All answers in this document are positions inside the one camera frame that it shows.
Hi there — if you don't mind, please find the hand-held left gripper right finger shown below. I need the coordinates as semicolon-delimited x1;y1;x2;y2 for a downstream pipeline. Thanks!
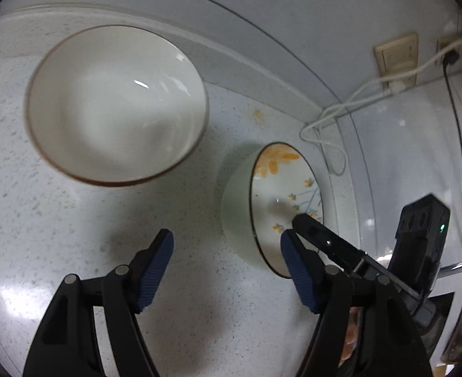
280;230;433;377

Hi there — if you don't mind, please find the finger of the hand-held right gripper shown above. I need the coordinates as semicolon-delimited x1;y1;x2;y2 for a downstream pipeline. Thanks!
292;214;393;283

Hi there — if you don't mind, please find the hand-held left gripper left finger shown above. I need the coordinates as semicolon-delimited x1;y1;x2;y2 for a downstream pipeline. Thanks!
23;228;175;377

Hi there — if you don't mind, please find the small bowl with orange flowers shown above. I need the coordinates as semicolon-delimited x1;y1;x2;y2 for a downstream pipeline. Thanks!
220;142;326;279

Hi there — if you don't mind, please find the white bowl with brown rim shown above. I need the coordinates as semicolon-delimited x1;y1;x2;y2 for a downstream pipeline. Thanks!
24;25;210;187

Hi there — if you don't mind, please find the person's right hand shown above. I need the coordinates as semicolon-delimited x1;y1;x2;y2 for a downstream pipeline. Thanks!
340;308;362;363

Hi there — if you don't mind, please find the black power cable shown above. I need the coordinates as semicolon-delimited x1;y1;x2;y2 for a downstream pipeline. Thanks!
442;52;462;260

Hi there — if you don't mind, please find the white power cable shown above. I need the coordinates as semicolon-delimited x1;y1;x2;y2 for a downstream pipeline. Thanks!
299;37;462;176

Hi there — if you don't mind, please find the beige wall socket plate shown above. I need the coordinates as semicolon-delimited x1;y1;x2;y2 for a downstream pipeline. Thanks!
374;32;419;89

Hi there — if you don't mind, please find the small wall socket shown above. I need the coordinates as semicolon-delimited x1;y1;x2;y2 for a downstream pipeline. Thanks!
437;33;462;67

